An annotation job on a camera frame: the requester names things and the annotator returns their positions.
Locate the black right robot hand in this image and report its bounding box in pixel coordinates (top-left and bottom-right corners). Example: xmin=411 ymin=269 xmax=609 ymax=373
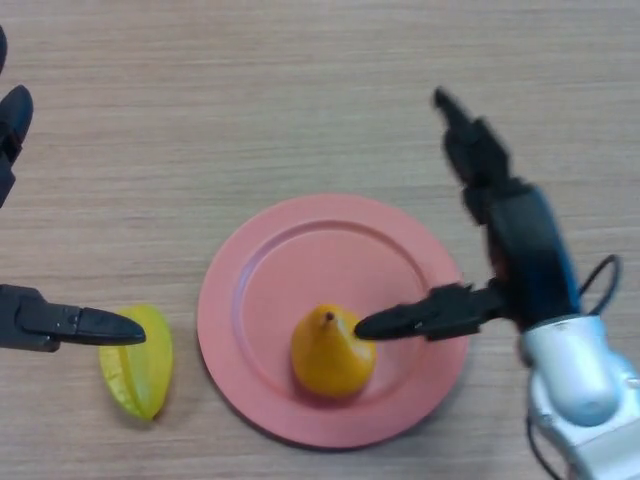
xmin=353 ymin=86 xmax=584 ymax=343

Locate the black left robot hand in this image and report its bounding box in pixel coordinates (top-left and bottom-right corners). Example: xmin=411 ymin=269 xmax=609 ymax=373
xmin=0 ymin=24 xmax=147 ymax=353

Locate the yellow pear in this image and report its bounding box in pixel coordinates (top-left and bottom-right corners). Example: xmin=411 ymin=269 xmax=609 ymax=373
xmin=291 ymin=304 xmax=377 ymax=398

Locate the pink round plate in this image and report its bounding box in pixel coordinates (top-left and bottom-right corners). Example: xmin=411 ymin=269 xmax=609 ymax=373
xmin=196 ymin=193 xmax=470 ymax=449

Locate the yellow starfruit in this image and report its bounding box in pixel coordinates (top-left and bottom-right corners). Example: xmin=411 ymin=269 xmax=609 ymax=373
xmin=98 ymin=304 xmax=174 ymax=423

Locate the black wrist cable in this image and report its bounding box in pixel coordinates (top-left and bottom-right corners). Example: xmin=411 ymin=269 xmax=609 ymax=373
xmin=523 ymin=254 xmax=622 ymax=480

